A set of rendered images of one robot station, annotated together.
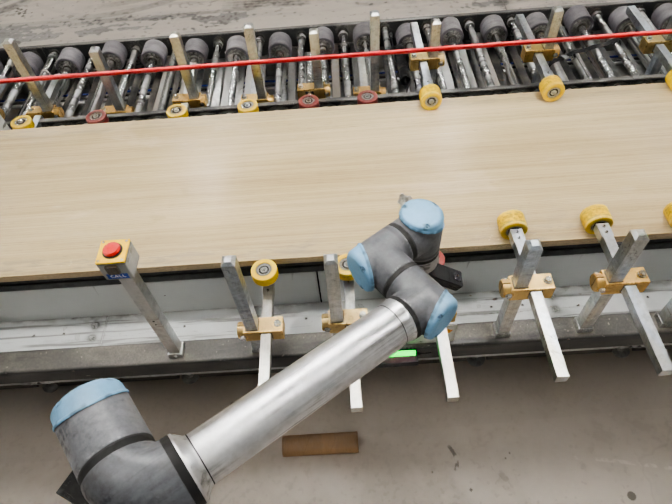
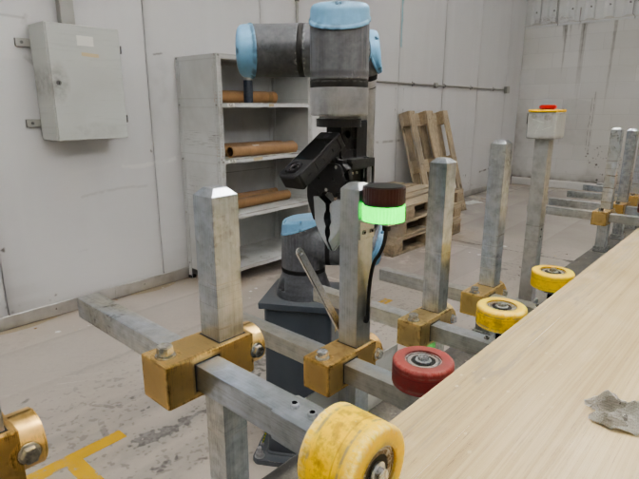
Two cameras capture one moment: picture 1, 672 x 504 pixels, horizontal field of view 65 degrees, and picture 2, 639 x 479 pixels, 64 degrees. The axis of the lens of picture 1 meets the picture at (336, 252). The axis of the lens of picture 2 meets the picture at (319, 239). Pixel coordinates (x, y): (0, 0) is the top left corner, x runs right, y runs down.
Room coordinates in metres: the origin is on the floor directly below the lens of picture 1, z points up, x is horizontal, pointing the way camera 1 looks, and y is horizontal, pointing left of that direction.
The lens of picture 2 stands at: (1.20, -0.83, 1.23)
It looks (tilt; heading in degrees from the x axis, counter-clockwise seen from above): 15 degrees down; 130
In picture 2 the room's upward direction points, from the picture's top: straight up
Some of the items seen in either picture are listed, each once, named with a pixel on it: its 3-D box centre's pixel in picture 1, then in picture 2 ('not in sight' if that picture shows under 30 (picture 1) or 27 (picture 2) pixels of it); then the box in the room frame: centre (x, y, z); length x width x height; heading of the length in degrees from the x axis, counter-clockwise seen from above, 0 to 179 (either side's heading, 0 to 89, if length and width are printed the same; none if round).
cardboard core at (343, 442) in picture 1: (320, 444); not in sight; (0.68, 0.13, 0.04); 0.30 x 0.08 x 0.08; 88
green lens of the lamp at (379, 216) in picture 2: not in sight; (383, 212); (0.82, -0.24, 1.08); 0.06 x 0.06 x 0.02
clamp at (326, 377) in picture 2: not in sight; (346, 360); (0.77, -0.26, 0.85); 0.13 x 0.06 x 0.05; 88
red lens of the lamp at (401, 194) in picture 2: not in sight; (383, 194); (0.82, -0.24, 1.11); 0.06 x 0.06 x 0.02
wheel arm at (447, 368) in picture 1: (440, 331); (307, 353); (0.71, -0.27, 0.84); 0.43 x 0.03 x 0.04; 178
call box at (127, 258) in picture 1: (118, 260); (546, 124); (0.80, 0.52, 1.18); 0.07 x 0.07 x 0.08; 88
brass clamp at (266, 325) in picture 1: (261, 328); (484, 296); (0.79, 0.24, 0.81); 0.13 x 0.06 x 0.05; 88
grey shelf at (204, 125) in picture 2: not in sight; (250, 169); (-1.62, 1.73, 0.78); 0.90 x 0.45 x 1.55; 89
